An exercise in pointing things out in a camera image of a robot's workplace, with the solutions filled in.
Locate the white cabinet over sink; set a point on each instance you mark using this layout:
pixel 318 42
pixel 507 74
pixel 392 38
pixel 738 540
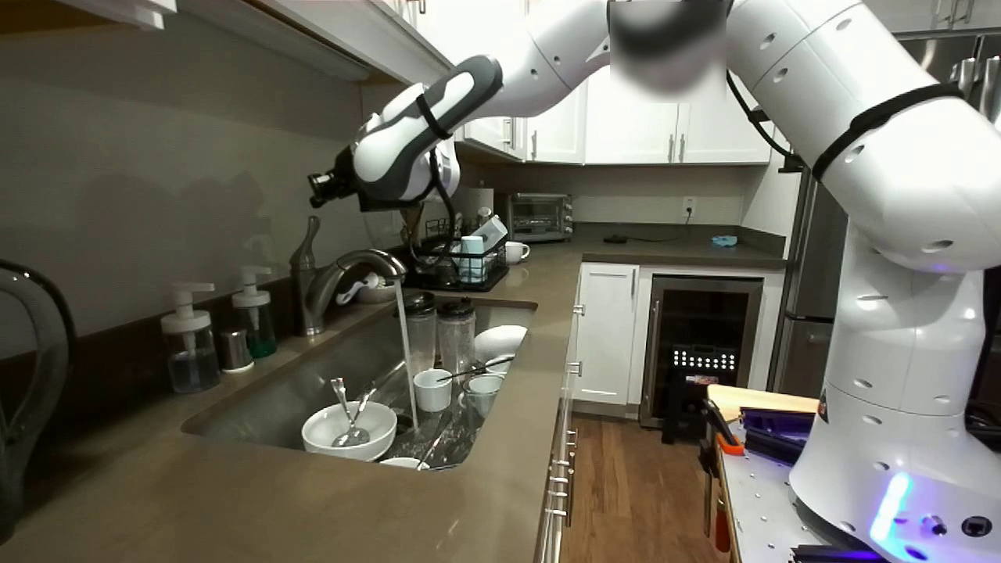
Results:
pixel 313 42

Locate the chrome kitchen faucet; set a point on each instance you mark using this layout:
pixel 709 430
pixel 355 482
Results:
pixel 345 274

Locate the white lower cabinet door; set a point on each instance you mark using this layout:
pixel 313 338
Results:
pixel 609 333

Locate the clear soap dispenser dark liquid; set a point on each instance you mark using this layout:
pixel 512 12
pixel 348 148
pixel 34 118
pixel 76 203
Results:
pixel 192 354

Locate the metal utensil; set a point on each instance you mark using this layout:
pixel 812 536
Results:
pixel 338 395

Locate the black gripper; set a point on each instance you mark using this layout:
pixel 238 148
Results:
pixel 345 179

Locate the wooden board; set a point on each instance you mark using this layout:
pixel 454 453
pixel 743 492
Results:
pixel 762 397

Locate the stainless refrigerator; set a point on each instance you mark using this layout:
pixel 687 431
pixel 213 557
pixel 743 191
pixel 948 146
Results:
pixel 801 313

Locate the water stream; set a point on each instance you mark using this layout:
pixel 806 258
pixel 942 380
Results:
pixel 408 354

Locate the flat black object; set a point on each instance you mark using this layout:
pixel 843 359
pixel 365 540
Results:
pixel 613 238

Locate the metal knife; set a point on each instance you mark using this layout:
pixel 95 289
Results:
pixel 485 365

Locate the small metal cup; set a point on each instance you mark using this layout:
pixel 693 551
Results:
pixel 237 350

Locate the white upper cabinets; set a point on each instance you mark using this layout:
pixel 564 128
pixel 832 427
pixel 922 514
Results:
pixel 645 127

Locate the soap dispenser green liquid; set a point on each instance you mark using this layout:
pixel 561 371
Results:
pixel 253 323

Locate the black countertop rack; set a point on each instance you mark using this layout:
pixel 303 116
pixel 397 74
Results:
pixel 443 274

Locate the silver toaster oven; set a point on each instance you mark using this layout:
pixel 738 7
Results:
pixel 543 218

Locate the small blue bowl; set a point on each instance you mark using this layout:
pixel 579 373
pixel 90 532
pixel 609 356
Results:
pixel 722 242

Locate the dark purple box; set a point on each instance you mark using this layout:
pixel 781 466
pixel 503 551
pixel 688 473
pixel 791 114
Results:
pixel 782 431

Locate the white mug on counter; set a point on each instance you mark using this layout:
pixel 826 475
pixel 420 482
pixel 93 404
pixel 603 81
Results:
pixel 518 252

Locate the large white bowl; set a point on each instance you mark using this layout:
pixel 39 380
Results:
pixel 318 431

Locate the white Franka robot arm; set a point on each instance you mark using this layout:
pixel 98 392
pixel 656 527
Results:
pixel 909 344

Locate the stainless steel sink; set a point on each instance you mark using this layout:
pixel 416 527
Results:
pixel 313 359

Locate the tilted white bowl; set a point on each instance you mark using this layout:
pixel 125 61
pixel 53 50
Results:
pixel 500 342

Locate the metal spoon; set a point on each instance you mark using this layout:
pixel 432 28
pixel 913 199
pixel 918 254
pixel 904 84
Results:
pixel 355 430

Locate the small white cup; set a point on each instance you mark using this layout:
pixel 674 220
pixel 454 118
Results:
pixel 485 395

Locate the black wine cooler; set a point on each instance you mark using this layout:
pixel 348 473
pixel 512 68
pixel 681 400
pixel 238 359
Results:
pixel 702 344

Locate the lower cabinets under sink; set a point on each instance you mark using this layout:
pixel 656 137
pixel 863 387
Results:
pixel 559 489

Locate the glass jar black lid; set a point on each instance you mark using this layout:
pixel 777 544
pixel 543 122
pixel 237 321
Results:
pixel 420 333
pixel 454 333

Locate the robot mounting table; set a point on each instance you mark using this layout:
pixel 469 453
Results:
pixel 762 512

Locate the blue white container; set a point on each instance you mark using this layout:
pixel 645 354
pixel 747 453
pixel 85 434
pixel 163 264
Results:
pixel 482 246

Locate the dark translucent jug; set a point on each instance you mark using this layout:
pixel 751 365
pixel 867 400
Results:
pixel 50 344

